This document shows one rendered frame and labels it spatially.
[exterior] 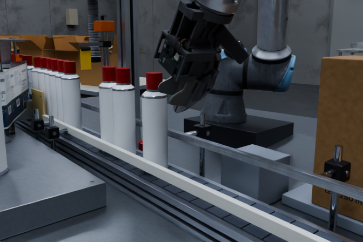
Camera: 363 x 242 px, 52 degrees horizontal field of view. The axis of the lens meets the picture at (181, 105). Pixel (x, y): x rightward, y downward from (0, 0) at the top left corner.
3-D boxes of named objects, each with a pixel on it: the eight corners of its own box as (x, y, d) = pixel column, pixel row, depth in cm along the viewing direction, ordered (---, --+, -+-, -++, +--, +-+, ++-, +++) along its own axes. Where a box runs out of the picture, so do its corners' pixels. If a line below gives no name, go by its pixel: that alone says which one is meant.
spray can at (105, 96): (97, 150, 91) (93, 66, 87) (115, 146, 94) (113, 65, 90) (107, 155, 87) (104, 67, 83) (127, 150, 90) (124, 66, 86)
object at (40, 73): (38, 119, 124) (33, 57, 120) (53, 116, 127) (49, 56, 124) (44, 122, 120) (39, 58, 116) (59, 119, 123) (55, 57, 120)
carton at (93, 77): (64, 85, 280) (61, 34, 273) (112, 79, 321) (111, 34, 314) (104, 89, 256) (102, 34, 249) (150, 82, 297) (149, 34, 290)
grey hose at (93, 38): (87, 61, 114) (83, -9, 111) (98, 61, 117) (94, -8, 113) (92, 62, 112) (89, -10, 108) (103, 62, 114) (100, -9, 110)
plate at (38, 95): (32, 115, 123) (30, 88, 122) (35, 114, 124) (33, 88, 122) (43, 120, 116) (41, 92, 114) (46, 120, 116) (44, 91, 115)
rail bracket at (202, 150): (176, 192, 79) (176, 115, 76) (202, 183, 84) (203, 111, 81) (187, 196, 77) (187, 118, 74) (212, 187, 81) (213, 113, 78)
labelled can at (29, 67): (21, 111, 137) (17, 55, 133) (35, 109, 140) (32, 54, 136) (26, 113, 133) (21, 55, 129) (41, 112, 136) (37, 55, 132)
